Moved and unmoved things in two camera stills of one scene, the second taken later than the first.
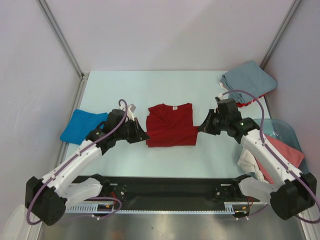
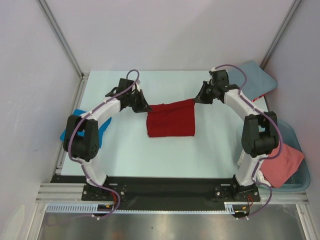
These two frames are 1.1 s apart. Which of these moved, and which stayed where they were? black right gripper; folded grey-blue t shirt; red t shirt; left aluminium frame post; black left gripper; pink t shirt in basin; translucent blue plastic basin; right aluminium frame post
Moved: red t shirt; black right gripper; black left gripper
Stayed: right aluminium frame post; pink t shirt in basin; left aluminium frame post; translucent blue plastic basin; folded grey-blue t shirt
